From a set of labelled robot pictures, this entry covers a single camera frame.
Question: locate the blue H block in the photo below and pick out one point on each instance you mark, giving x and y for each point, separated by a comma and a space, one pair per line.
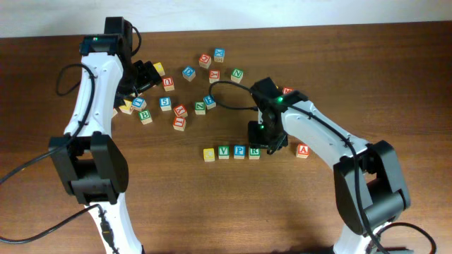
209, 102

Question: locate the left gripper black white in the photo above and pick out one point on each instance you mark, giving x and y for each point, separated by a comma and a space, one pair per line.
142, 77

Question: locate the yellow block upper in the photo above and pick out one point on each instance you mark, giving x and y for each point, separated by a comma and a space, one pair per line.
159, 68

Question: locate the blue block left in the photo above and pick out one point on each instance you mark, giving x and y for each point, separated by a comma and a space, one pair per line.
139, 104

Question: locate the blue D block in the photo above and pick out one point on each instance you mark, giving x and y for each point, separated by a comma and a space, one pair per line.
189, 73

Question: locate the green N block lower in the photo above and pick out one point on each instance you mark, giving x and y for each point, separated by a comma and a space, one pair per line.
200, 108

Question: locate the red 6 block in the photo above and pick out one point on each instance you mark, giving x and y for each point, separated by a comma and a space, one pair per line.
114, 113

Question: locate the red U block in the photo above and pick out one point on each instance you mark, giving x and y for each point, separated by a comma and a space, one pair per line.
168, 84

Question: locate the green R block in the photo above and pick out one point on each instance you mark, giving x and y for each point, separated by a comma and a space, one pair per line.
254, 153

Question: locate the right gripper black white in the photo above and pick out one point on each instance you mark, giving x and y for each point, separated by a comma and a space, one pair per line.
267, 142

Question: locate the blue X block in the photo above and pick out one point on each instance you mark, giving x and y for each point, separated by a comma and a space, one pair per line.
219, 55

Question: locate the green n block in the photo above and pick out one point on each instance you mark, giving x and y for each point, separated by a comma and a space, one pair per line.
200, 108
237, 75

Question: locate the red X block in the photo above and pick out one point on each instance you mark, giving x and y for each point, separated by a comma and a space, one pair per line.
180, 111

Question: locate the green B block centre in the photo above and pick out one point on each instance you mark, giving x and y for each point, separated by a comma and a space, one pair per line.
145, 117

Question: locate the red G block top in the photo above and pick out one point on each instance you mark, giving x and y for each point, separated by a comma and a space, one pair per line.
205, 61

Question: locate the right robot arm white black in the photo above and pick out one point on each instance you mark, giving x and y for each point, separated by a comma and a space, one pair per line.
370, 189

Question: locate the red M block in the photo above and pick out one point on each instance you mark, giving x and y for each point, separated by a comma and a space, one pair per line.
287, 90

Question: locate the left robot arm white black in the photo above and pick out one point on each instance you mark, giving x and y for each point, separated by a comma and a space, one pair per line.
89, 164

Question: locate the yellow C block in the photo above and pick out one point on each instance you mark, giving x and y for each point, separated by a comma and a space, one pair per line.
209, 155

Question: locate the yellow block left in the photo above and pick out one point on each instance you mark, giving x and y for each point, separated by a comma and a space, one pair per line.
126, 107

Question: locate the red A block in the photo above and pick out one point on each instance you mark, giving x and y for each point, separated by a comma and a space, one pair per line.
303, 151

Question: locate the green N block upper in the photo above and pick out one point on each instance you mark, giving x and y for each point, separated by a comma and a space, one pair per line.
237, 75

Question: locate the red Y block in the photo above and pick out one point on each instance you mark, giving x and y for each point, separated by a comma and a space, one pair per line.
214, 76

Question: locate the blue 5 block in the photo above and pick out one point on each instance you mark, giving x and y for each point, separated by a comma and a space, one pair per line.
165, 103

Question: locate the blue P block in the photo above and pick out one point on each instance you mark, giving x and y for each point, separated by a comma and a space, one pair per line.
239, 151

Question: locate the green V block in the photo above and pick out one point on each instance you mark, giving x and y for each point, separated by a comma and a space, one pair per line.
223, 152

